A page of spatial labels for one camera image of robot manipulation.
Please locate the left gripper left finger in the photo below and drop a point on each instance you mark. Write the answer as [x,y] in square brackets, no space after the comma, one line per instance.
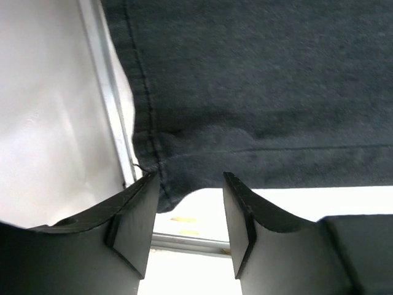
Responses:
[102,250]

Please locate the black trousers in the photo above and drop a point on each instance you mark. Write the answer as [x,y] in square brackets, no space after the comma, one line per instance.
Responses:
[284,94]

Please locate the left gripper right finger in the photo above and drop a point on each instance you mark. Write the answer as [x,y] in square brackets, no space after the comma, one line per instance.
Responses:
[276,252]

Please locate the aluminium table rail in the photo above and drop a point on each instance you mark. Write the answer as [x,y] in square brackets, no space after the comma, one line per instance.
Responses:
[118,113]

